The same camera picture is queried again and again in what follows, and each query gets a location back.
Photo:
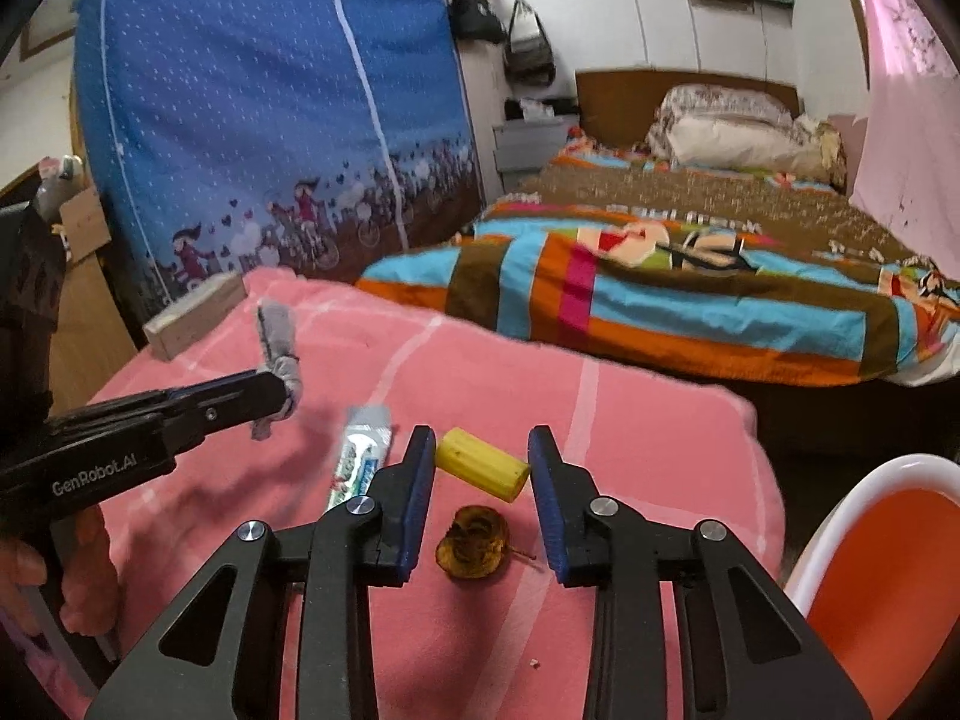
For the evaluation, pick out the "white bedside drawer cabinet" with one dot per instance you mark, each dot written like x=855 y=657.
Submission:
x=523 y=148

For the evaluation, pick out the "black hanging handbag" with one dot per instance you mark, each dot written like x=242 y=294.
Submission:
x=474 y=20

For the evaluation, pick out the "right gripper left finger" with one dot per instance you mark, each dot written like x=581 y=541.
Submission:
x=277 y=623

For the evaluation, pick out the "pink hanging curtain sheet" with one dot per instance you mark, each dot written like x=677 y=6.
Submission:
x=908 y=175

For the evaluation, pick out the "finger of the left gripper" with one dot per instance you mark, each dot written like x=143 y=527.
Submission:
x=192 y=413

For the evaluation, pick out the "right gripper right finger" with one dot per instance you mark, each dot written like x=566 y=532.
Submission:
x=745 y=650

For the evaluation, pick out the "colourful striped bed blanket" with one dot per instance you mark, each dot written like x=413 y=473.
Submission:
x=733 y=275

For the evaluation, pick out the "white orange trash bin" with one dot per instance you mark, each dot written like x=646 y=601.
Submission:
x=879 y=579

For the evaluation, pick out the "white toothpaste tube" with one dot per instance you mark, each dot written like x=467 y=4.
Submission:
x=364 y=448

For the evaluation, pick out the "brown dried peel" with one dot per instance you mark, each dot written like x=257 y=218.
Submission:
x=477 y=544

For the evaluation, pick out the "white wooden block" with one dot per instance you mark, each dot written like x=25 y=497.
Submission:
x=192 y=317

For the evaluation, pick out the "pink checked bed cover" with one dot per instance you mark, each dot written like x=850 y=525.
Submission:
x=516 y=645

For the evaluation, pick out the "person left hand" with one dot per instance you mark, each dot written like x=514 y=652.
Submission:
x=90 y=584

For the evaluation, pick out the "beige floral pillow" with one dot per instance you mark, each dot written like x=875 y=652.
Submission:
x=744 y=130

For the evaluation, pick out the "grey cloth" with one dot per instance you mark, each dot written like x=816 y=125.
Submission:
x=276 y=328

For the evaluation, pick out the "wooden bed headboard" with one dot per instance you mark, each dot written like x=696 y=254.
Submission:
x=618 y=106

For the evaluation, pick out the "blue fabric wardrobe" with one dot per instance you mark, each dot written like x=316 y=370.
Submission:
x=224 y=135

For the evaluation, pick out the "grey hanging handbag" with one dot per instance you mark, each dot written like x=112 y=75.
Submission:
x=529 y=59

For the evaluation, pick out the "yellow cylindrical piece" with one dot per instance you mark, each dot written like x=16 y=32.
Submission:
x=481 y=465

